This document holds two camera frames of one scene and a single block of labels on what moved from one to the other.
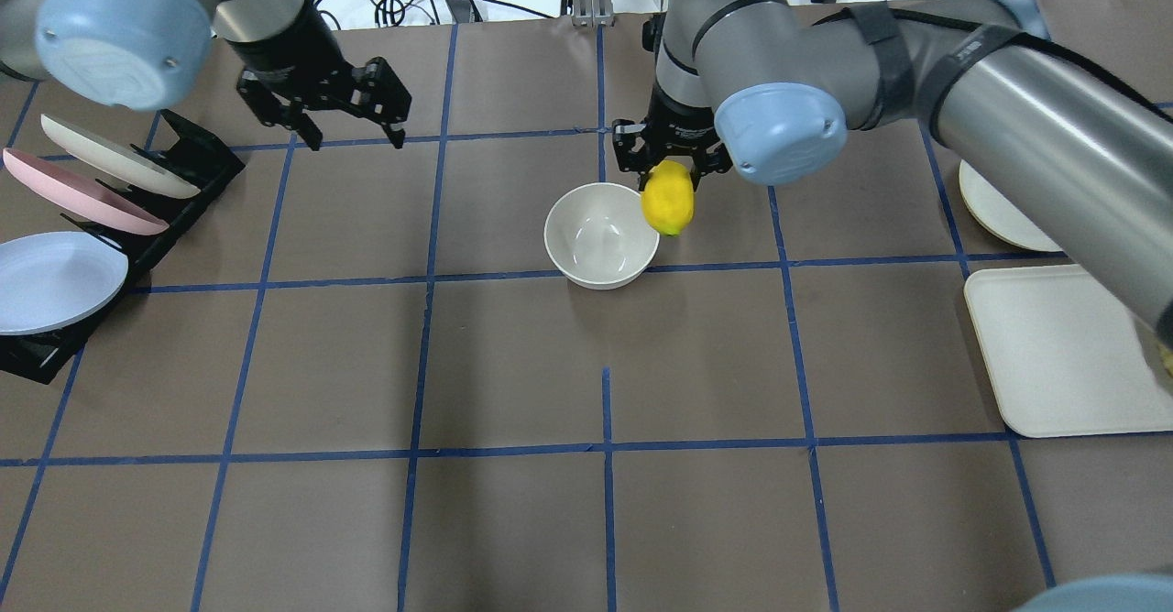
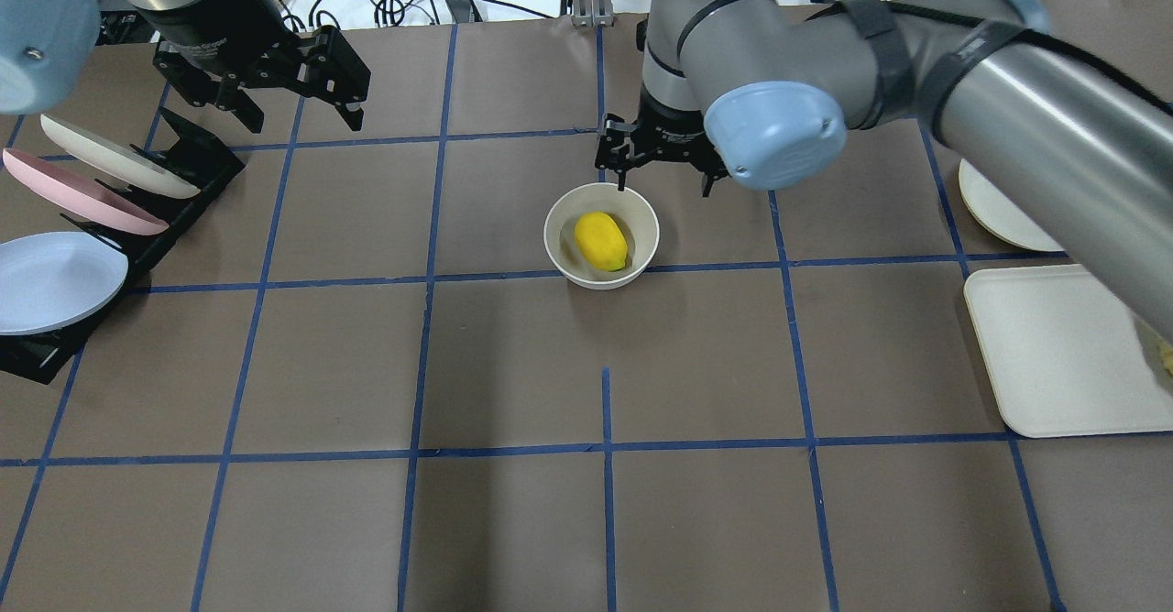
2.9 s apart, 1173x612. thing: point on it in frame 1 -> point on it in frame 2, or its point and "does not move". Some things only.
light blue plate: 51,279 does not move
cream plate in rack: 118,164 does not move
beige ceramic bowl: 599,237 does not move
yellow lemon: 668,198 -> 601,240
